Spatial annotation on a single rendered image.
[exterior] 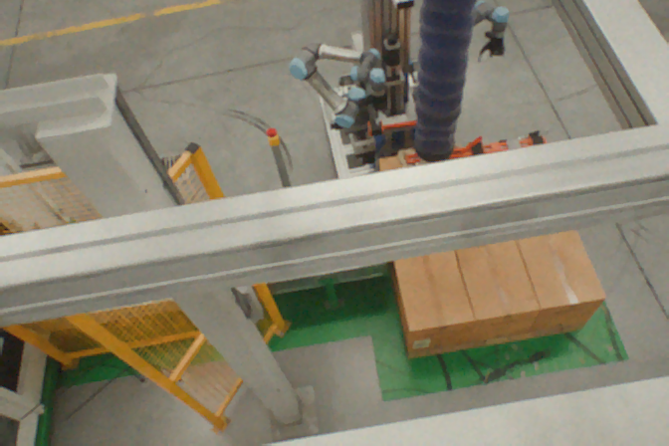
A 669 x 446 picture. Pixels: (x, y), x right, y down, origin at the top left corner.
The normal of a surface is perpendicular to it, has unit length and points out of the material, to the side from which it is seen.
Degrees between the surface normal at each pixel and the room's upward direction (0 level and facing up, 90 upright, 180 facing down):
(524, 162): 0
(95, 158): 90
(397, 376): 0
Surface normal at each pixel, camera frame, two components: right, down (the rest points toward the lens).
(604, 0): -0.09, -0.54
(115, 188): 0.14, 0.83
